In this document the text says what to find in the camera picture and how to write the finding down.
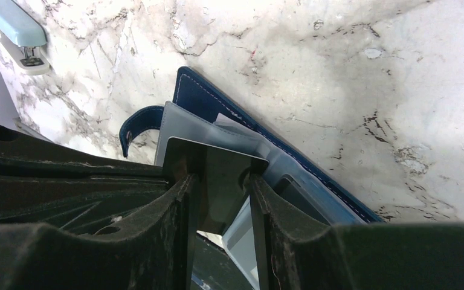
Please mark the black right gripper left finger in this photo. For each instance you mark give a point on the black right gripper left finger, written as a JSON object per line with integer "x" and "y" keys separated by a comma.
{"x": 150, "y": 248}

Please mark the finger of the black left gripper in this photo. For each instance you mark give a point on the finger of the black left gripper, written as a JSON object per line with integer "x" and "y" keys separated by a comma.
{"x": 23, "y": 155}
{"x": 84, "y": 205}

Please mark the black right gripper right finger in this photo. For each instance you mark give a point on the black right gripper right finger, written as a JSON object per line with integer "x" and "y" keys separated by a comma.
{"x": 295, "y": 251}

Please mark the navy blue card holder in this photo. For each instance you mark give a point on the navy blue card holder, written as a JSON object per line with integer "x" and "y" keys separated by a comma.
{"x": 200, "y": 112}

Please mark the light blue stapler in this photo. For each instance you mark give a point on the light blue stapler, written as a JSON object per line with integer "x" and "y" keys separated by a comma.
{"x": 22, "y": 37}

